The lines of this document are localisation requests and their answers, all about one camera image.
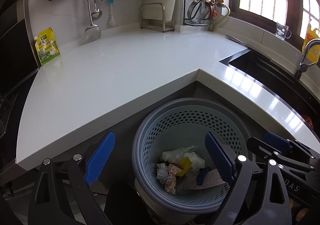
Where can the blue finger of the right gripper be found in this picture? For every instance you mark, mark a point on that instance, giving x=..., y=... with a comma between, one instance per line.
x=277, y=142

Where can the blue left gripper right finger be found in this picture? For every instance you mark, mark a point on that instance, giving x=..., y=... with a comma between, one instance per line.
x=223, y=158

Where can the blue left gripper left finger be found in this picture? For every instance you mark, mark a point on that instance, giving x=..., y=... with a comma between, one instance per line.
x=98, y=158

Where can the pink paper receipt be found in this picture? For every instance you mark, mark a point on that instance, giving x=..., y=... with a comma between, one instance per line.
x=212, y=179

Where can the blue plastic bag piece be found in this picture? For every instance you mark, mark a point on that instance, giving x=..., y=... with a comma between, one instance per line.
x=201, y=175

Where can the yellow plastic lid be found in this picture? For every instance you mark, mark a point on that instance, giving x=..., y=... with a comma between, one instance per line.
x=186, y=165

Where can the clear plastic bag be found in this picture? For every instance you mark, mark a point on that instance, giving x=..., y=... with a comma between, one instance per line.
x=177, y=155

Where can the red patterned snack wrapper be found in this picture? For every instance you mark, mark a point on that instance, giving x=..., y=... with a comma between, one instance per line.
x=170, y=185

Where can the white paper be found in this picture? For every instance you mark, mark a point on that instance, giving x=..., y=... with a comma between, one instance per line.
x=162, y=173

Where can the blue perforated trash basket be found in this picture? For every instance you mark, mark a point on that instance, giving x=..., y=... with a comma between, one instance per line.
x=177, y=130

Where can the kitchen sink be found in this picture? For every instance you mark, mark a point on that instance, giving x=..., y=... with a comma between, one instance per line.
x=278, y=81

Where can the kitchen knife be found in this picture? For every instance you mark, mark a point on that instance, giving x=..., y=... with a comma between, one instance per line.
x=236, y=40

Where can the steel faucet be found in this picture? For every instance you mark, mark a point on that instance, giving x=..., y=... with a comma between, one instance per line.
x=303, y=65

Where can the yellow green refill pouch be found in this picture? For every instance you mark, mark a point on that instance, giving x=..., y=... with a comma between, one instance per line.
x=46, y=46

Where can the steel spatula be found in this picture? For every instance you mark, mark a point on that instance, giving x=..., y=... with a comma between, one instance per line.
x=93, y=31

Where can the steel colander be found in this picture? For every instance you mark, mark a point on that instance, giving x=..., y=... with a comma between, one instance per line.
x=200, y=10

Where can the blue white bottle brush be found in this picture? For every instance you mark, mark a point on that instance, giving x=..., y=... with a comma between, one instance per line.
x=111, y=20

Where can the steel ladle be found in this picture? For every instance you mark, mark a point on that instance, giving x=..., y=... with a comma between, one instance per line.
x=97, y=13

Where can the steel cutting board rack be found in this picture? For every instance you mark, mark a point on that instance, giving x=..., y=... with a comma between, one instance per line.
x=156, y=16

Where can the clear wall hook holder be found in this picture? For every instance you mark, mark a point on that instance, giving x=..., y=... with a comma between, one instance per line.
x=282, y=32

